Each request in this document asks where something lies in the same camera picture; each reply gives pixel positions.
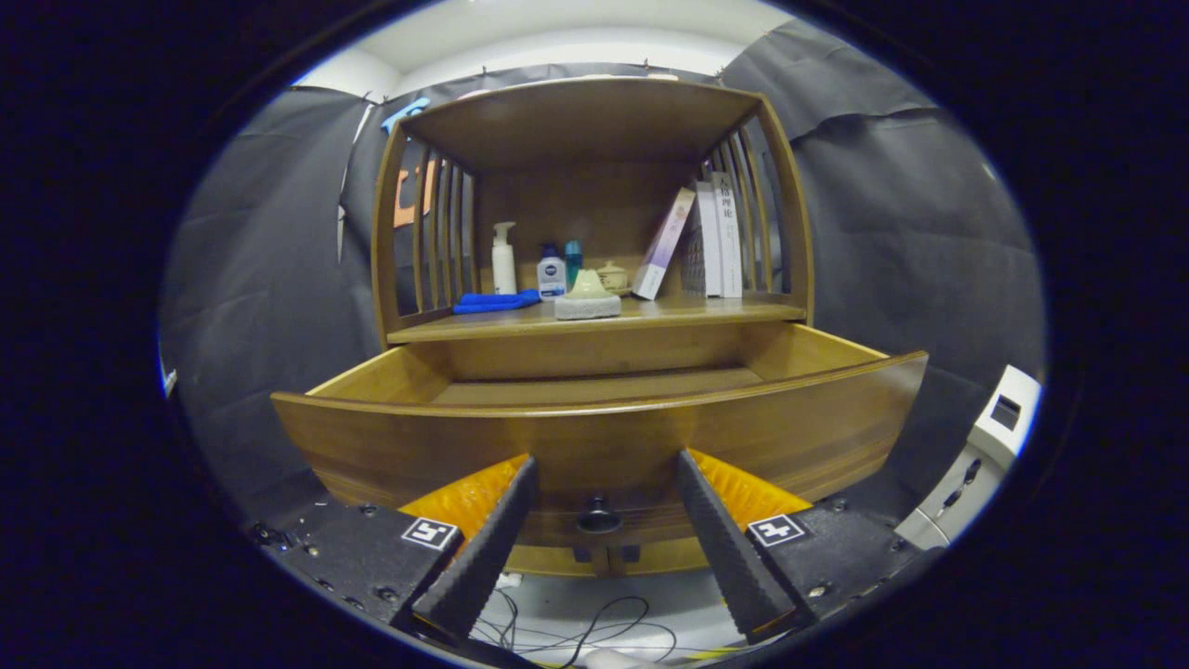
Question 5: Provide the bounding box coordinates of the black drawer knob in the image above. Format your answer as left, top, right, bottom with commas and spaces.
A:
576, 495, 623, 535

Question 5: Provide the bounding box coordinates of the wooden cabinet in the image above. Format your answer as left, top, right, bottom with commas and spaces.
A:
372, 76, 817, 579

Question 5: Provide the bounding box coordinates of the pale green tissue pack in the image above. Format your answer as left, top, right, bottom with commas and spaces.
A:
554, 269, 622, 321

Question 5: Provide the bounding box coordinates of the wooden drawer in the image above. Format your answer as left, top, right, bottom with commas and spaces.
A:
269, 321, 930, 549

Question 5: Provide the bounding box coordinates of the white pump bottle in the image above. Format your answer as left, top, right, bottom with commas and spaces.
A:
491, 221, 517, 296

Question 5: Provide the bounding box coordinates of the blue cloth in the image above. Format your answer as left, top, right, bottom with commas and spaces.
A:
452, 289, 542, 316

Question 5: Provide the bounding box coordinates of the wooden countertop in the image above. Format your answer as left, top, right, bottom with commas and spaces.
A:
385, 293, 807, 346

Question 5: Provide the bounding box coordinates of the white book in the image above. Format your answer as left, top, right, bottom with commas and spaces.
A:
712, 171, 744, 299

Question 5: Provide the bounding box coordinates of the white appliance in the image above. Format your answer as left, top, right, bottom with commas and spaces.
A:
894, 364, 1043, 551

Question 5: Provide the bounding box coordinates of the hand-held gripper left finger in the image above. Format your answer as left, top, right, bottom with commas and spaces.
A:
265, 453, 540, 647

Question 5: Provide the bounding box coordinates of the white lotion bottle blue cap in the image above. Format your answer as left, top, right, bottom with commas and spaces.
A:
537, 243, 567, 301

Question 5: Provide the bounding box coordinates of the purple book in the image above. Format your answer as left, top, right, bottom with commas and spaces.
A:
631, 187, 697, 301

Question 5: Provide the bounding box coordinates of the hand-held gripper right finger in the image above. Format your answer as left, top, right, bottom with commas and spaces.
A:
675, 449, 944, 647

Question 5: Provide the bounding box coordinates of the patterned cover book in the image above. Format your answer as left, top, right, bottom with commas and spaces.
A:
683, 181, 724, 298

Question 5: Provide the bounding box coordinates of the wooden cabinet door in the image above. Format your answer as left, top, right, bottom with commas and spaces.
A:
506, 544, 605, 579
604, 537, 712, 577

